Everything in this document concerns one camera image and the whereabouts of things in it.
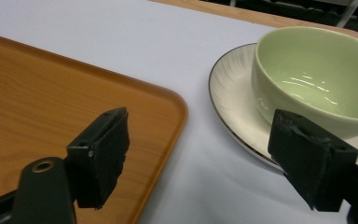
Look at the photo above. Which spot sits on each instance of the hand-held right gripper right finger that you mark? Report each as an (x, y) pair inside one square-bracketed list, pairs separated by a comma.
[(310, 161)]

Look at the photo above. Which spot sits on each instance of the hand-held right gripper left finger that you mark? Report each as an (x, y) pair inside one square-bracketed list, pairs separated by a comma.
[(98, 161)]

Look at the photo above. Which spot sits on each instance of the wooden tray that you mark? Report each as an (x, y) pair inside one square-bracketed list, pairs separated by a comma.
[(43, 102)]

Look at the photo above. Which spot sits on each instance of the light green ceramic bowl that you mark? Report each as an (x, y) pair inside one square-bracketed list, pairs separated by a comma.
[(307, 71)]

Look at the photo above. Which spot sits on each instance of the white plate with dark rim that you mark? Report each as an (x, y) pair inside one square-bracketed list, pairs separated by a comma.
[(236, 93)]

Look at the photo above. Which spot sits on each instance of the white metal stand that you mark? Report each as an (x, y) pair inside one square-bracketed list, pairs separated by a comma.
[(349, 12)]

